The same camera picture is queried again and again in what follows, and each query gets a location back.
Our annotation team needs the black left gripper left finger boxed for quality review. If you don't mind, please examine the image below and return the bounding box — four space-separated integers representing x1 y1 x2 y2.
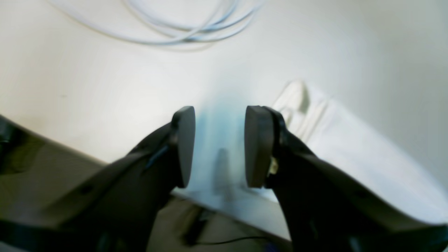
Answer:
1 106 196 252

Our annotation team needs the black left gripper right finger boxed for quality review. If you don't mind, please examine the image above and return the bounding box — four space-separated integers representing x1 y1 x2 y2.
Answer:
244 106 447 252

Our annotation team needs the white printed t-shirt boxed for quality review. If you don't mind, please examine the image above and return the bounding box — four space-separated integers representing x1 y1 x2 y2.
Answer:
174 81 447 239

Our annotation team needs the coiled white cable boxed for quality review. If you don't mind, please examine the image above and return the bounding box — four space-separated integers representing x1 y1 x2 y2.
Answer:
47 0 266 46

